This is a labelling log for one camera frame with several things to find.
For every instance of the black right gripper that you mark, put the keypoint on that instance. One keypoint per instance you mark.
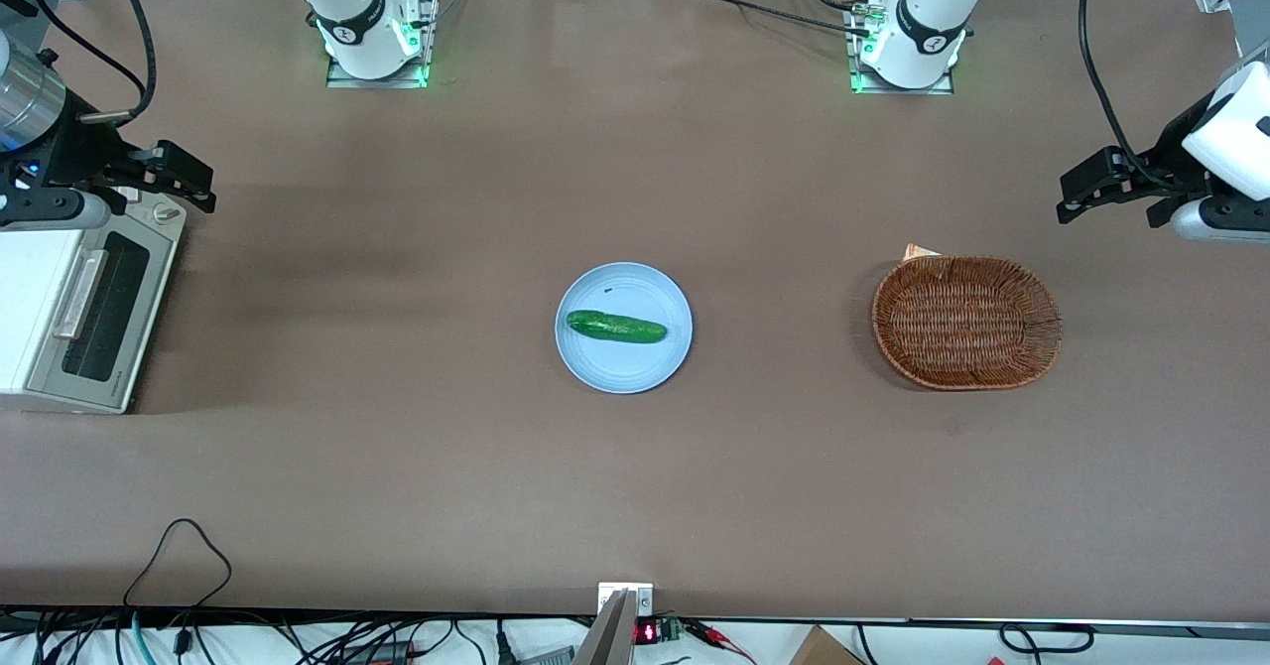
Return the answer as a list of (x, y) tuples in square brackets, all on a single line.
[(71, 152)]

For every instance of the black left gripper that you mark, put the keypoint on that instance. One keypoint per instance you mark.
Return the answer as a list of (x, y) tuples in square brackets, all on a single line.
[(1174, 154)]

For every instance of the silver glass oven door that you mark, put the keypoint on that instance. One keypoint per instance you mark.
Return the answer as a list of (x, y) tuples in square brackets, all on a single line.
[(109, 308)]

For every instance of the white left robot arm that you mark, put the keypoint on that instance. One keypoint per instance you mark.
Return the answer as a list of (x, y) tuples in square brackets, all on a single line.
[(928, 10)]

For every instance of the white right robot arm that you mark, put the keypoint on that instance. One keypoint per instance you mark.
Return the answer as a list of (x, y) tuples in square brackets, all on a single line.
[(347, 0)]

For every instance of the silver oven knob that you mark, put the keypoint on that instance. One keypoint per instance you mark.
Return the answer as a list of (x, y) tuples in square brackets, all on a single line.
[(167, 214)]

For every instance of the white toaster oven body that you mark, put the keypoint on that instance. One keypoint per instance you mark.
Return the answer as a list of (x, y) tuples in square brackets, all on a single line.
[(20, 298)]

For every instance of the brown wicker basket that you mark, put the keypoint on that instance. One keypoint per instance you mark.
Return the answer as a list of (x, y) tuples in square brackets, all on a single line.
[(967, 323)]

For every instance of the beige paper tag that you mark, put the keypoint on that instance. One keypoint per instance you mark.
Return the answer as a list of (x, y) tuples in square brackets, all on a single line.
[(918, 251)]

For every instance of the green cucumber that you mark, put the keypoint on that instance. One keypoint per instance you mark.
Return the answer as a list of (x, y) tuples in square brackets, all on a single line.
[(615, 327)]

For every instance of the light blue round plate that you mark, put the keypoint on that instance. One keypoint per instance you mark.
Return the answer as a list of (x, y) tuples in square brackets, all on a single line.
[(625, 367)]

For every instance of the black power adapter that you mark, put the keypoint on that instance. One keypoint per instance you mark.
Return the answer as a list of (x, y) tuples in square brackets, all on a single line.
[(382, 653)]

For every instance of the brown cardboard box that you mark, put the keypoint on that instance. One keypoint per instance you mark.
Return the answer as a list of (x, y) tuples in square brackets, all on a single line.
[(824, 650)]

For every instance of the red alligator clip leads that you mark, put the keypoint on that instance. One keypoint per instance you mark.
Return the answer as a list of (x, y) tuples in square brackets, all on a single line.
[(719, 635)]

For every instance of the red digit display module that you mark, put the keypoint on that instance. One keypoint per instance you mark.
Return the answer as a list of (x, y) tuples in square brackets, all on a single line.
[(650, 632)]

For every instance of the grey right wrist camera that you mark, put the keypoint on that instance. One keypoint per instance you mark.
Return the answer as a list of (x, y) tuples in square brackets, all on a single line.
[(60, 210)]

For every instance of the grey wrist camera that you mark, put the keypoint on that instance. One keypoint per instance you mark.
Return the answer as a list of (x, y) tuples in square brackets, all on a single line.
[(1225, 220), (60, 210)]

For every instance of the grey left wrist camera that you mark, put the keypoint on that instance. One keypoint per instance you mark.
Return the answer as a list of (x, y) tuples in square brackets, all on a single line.
[(1225, 220)]

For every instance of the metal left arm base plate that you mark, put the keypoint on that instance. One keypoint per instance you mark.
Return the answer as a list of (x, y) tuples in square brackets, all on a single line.
[(853, 50)]

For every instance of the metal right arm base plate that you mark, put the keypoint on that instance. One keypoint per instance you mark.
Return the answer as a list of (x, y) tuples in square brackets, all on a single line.
[(432, 40)]

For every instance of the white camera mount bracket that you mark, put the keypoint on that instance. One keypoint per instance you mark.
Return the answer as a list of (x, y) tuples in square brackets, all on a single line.
[(645, 598)]

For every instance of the grey camera mount pole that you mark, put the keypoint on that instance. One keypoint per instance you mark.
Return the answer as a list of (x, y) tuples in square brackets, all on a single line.
[(607, 635)]

